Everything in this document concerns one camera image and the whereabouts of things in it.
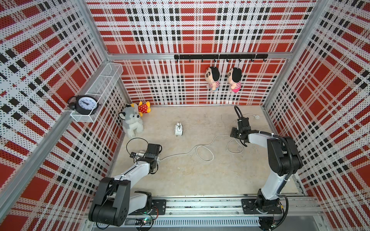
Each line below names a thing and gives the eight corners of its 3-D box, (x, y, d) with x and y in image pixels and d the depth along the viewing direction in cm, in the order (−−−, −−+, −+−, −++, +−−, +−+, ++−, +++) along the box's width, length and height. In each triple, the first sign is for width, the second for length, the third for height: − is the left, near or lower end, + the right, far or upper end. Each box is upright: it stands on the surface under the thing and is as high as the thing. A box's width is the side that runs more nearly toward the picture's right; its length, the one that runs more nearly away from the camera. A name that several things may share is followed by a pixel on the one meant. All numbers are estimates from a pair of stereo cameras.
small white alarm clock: (175, 137, 103) (174, 130, 96) (176, 129, 108) (175, 122, 100) (182, 137, 103) (181, 130, 96) (183, 129, 108) (182, 121, 100)
